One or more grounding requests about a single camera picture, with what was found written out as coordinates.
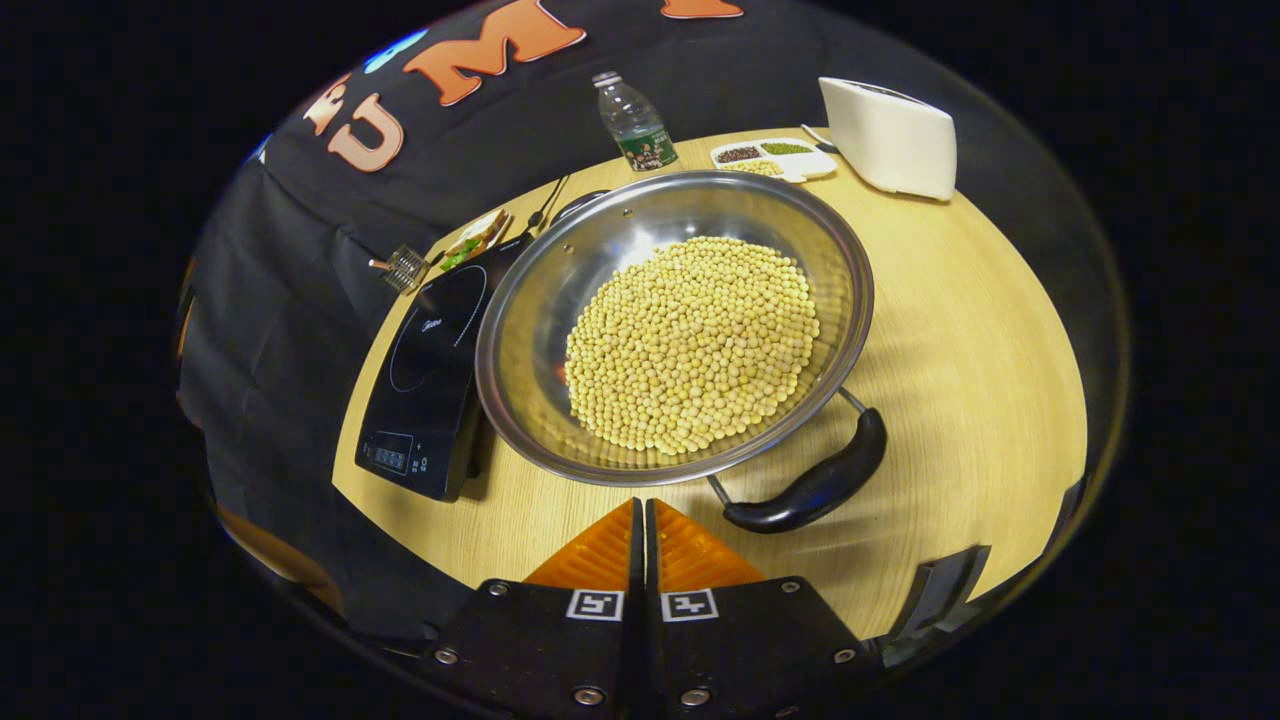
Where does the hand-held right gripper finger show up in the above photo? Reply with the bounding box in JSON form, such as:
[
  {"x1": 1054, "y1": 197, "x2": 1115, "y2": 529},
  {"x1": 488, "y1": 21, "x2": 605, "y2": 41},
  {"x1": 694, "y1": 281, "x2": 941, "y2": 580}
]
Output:
[
  {"x1": 420, "y1": 498, "x2": 647, "y2": 720},
  {"x1": 646, "y1": 498, "x2": 882, "y2": 720}
]

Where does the pile of soybeans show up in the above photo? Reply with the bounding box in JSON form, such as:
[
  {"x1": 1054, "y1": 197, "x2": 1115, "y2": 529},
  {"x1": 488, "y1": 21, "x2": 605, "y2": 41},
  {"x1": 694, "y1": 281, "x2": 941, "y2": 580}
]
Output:
[{"x1": 565, "y1": 236, "x2": 821, "y2": 457}]

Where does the steel pot with black handles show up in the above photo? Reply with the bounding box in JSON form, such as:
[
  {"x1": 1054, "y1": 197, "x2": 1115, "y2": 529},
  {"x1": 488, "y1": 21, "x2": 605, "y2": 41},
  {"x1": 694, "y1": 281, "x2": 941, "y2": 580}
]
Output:
[{"x1": 475, "y1": 170, "x2": 889, "y2": 534}]

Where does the black induction cooktop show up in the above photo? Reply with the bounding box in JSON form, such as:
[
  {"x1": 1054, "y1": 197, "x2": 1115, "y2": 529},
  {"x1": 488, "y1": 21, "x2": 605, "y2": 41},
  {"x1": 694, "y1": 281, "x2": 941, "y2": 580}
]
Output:
[{"x1": 355, "y1": 235, "x2": 532, "y2": 503}]

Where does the sandwich with lettuce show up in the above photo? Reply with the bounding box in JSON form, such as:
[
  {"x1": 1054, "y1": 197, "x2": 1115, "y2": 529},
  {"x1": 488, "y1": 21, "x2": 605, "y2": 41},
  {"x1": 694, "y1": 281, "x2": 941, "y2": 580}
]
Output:
[{"x1": 440, "y1": 208, "x2": 513, "y2": 272}]

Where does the black backdrop cloth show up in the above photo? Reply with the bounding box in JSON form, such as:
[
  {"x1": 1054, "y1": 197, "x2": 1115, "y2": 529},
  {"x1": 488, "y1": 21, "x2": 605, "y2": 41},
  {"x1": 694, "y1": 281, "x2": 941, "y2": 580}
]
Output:
[{"x1": 175, "y1": 0, "x2": 1131, "y2": 641}]

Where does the white divided dish of beans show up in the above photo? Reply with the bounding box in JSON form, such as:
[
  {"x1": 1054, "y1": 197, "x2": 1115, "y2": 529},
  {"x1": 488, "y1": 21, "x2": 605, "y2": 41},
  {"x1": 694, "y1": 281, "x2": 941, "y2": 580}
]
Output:
[{"x1": 710, "y1": 137, "x2": 839, "y2": 185}]

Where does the clear plastic water bottle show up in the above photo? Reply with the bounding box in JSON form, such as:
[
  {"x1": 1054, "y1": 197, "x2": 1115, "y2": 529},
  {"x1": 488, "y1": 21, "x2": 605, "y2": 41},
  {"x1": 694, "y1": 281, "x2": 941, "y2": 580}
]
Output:
[{"x1": 592, "y1": 71, "x2": 679, "y2": 173}]

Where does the white toaster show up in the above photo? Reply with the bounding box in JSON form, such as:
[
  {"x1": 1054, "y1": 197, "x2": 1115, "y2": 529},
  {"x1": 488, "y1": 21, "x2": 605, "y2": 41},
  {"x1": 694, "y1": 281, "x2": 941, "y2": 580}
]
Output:
[{"x1": 818, "y1": 77, "x2": 958, "y2": 202}]

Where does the grey metal bracket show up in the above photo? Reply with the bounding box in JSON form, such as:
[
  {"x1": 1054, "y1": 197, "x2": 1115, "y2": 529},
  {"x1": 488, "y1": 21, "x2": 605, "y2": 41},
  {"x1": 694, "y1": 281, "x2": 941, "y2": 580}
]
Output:
[{"x1": 880, "y1": 545, "x2": 992, "y2": 667}]

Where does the black power cable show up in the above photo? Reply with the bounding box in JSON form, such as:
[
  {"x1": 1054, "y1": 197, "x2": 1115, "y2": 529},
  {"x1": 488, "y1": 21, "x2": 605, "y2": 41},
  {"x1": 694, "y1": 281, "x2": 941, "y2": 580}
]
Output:
[{"x1": 524, "y1": 174, "x2": 572, "y2": 237}]

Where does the wire utensil holder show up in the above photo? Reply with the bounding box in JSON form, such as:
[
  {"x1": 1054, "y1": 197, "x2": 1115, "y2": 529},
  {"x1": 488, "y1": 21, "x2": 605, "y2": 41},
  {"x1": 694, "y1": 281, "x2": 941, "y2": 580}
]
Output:
[{"x1": 368, "y1": 245, "x2": 432, "y2": 295}]

